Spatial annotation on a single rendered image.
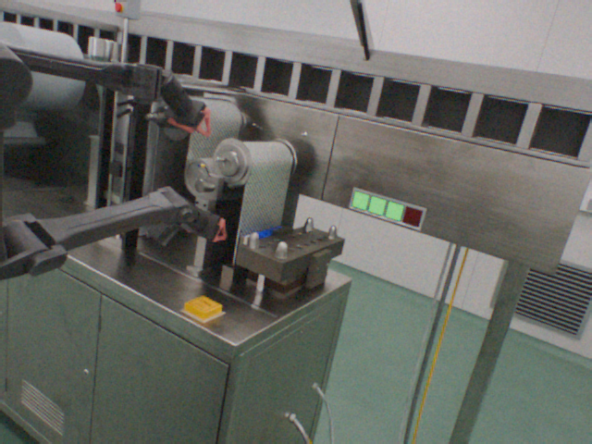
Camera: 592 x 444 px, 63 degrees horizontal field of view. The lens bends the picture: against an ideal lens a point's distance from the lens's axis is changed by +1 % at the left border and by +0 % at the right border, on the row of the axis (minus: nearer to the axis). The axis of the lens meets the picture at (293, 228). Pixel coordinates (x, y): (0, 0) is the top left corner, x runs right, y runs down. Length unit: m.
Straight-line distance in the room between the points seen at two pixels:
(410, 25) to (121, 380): 3.32
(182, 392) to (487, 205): 1.00
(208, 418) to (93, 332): 0.48
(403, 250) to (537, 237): 2.68
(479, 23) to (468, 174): 2.55
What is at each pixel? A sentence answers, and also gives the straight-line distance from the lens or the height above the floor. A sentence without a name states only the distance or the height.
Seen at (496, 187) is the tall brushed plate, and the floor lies 1.34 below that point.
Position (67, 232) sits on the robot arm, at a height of 1.18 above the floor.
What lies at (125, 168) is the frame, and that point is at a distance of 1.61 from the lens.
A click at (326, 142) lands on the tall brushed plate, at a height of 1.34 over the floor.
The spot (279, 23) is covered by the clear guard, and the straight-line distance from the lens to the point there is 1.79.
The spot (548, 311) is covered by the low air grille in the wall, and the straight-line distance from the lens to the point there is 3.97.
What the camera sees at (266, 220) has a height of 1.07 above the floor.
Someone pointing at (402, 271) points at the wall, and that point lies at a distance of 4.14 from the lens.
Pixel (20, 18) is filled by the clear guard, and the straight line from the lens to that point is 2.13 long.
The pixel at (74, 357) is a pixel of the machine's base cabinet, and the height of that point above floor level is 0.55.
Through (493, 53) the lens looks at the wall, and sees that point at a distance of 3.90.
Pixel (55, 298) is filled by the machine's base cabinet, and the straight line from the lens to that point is 1.76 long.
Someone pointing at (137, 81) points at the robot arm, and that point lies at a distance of 1.18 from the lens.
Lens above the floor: 1.51
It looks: 17 degrees down
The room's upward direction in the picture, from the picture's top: 11 degrees clockwise
